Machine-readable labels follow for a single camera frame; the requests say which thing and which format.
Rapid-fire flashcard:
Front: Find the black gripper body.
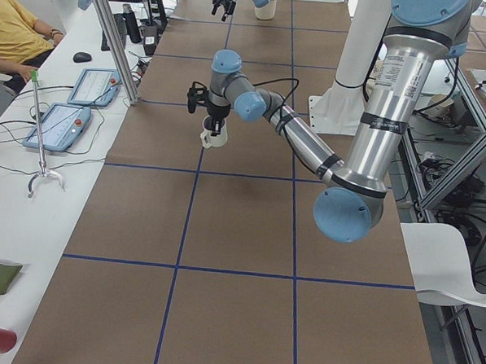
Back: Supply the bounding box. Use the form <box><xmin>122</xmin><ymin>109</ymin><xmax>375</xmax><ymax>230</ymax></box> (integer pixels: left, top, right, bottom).
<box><xmin>206</xmin><ymin>102</ymin><xmax>230</xmax><ymax>120</ymax></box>

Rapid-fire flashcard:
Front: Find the white ceramic mug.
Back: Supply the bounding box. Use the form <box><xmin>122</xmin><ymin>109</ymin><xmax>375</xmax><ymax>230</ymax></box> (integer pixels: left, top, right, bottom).
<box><xmin>199</xmin><ymin>116</ymin><xmax>228</xmax><ymax>148</ymax></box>

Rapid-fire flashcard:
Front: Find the white bucket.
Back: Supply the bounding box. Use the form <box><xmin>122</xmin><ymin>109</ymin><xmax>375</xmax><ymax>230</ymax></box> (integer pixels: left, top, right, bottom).
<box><xmin>254</xmin><ymin>0</ymin><xmax>277</xmax><ymax>21</ymax></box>

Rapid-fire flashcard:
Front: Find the black water bottle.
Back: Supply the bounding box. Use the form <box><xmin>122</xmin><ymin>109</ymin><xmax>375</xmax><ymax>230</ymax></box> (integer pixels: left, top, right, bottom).
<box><xmin>122</xmin><ymin>4</ymin><xmax>142</xmax><ymax>44</ymax></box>

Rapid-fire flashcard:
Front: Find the far blue teach pendant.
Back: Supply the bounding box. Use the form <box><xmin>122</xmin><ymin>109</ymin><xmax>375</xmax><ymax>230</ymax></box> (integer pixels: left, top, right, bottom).
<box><xmin>67</xmin><ymin>68</ymin><xmax>121</xmax><ymax>107</ymax></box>

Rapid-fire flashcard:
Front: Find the blue teach pendant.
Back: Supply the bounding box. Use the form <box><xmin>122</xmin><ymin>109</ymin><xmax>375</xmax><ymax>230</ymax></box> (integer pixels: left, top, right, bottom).
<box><xmin>36</xmin><ymin>103</ymin><xmax>91</xmax><ymax>152</ymax></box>
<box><xmin>67</xmin><ymin>68</ymin><xmax>121</xmax><ymax>107</ymax></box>

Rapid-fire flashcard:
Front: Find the brown paper table cover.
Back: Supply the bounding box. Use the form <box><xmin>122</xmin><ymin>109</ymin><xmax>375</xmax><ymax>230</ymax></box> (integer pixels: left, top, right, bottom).
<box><xmin>14</xmin><ymin>0</ymin><xmax>432</xmax><ymax>364</ymax></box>

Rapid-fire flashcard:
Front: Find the black computer mouse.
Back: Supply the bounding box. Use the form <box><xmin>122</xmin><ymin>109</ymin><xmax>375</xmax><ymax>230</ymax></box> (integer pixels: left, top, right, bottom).
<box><xmin>72</xmin><ymin>51</ymin><xmax>92</xmax><ymax>64</ymax></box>

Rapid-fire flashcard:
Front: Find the near blue teach pendant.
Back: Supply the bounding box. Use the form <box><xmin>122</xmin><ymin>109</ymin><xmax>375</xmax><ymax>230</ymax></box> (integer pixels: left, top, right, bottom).
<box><xmin>36</xmin><ymin>103</ymin><xmax>91</xmax><ymax>152</ymax></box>

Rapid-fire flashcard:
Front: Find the metal reacher grabber tool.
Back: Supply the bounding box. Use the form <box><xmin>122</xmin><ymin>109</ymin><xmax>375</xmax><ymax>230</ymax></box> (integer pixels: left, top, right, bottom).
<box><xmin>28</xmin><ymin>68</ymin><xmax>65</xmax><ymax>199</ymax></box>

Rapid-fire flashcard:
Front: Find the person in yellow shirt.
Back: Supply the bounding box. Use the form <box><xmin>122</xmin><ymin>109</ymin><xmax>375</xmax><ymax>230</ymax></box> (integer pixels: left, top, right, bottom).
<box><xmin>0</xmin><ymin>0</ymin><xmax>64</xmax><ymax>93</ymax></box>

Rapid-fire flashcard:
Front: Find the white plastic chair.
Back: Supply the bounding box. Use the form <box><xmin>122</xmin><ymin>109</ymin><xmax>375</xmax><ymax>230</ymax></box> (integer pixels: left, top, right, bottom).
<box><xmin>401</xmin><ymin>222</ymin><xmax>486</xmax><ymax>318</ymax></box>

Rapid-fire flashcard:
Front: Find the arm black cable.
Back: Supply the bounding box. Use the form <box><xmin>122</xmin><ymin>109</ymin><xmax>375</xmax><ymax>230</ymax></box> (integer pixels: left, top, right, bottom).
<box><xmin>248</xmin><ymin>76</ymin><xmax>299</xmax><ymax>125</ymax></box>

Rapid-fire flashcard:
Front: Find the aluminium frame post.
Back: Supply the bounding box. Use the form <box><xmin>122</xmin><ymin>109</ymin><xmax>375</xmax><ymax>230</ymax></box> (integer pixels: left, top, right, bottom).
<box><xmin>92</xmin><ymin>0</ymin><xmax>139</xmax><ymax>105</ymax></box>

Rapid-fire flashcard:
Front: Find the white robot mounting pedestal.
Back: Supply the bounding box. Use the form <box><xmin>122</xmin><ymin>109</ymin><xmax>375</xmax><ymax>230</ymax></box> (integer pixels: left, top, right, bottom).
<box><xmin>309</xmin><ymin>0</ymin><xmax>392</xmax><ymax>135</ymax></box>

